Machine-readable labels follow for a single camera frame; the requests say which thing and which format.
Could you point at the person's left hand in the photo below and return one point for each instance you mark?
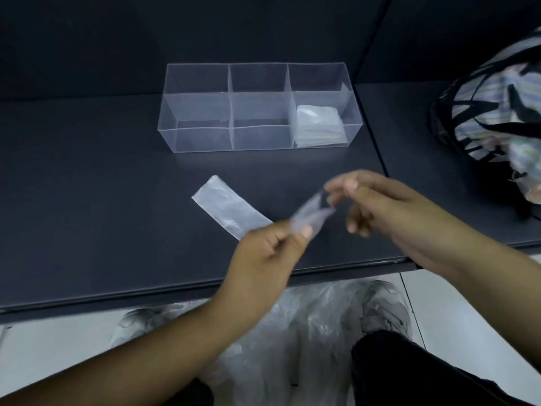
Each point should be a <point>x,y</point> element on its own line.
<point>258,274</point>

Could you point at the person's right hand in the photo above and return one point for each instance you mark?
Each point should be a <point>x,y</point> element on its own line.
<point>401,219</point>

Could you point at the pile of plastic bags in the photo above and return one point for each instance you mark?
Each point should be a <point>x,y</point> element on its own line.
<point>304,334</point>

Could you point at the clear three-compartment plastic box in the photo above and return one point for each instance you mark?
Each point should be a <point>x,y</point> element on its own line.
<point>194,109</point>

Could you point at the person's right forearm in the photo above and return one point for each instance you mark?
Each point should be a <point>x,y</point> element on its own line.
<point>494,291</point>

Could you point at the person's left forearm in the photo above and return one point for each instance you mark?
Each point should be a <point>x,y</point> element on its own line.
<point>127,363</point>

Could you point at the person's right grey shoe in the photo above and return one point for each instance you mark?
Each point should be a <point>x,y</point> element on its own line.
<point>386,310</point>

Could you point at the black white striped tote bag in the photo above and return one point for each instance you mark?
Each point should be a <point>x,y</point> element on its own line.
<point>477,105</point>

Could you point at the black trousers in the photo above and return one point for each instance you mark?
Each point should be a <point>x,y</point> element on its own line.
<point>401,372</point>

